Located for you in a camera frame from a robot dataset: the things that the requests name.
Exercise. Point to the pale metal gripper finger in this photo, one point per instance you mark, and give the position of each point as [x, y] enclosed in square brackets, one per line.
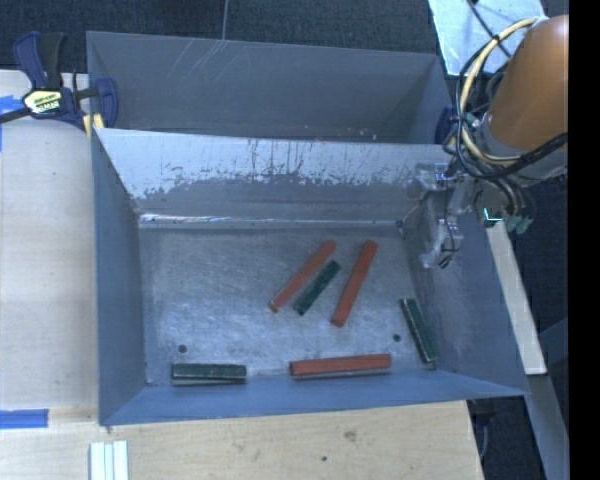
[430, 182]
[447, 235]

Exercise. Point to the grey metal bin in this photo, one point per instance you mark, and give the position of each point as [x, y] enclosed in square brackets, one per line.
[220, 293]

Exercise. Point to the red-brown flat block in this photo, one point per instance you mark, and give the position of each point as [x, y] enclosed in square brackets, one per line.
[355, 283]
[304, 275]
[340, 365]

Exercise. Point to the dark green flat block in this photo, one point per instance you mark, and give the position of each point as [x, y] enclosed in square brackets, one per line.
[209, 372]
[317, 288]
[420, 332]

